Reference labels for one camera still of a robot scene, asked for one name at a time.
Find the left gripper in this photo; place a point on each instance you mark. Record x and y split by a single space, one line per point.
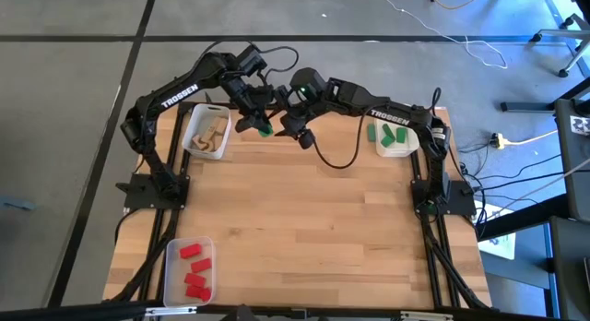
253 99

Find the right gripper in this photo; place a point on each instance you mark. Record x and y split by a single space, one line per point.
297 115

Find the small green wooden block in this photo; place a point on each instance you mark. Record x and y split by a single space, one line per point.
265 133

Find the plain wooden arch block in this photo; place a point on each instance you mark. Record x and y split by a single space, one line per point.
196 145

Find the long green wooden block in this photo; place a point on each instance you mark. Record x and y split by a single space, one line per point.
401 135

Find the red wooden block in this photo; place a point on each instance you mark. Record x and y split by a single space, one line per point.
201 265
193 291
190 251
195 279
205 295

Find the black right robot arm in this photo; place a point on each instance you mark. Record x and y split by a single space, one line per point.
350 97

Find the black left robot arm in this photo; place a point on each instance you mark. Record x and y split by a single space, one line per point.
152 164

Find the white plastic bin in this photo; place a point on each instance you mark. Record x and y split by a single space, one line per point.
198 112
396 150

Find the clear plastic bin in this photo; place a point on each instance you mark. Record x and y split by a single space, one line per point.
175 265

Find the cream power strip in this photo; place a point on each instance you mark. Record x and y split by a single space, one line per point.
498 140

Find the white paper sheet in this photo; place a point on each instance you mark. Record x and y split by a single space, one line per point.
502 245

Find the blue floor object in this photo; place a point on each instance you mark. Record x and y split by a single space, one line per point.
16 204

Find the office chair base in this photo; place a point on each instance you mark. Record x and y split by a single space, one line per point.
560 32

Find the dark grey cart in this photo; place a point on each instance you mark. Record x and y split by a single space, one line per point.
574 173

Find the printed marker sheet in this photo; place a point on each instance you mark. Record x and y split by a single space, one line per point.
580 125

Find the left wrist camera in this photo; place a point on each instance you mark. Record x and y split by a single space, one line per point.
244 124

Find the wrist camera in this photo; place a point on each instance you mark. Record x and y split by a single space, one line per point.
306 139
244 124

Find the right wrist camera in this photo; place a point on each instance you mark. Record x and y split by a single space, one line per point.
306 139

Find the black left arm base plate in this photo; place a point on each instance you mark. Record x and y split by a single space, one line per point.
138 198

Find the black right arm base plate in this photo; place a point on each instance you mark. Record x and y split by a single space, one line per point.
461 198

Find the aluminium bracket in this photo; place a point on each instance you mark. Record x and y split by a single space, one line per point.
170 311
426 316

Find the black camera gantry beam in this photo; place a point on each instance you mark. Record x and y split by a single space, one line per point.
69 312

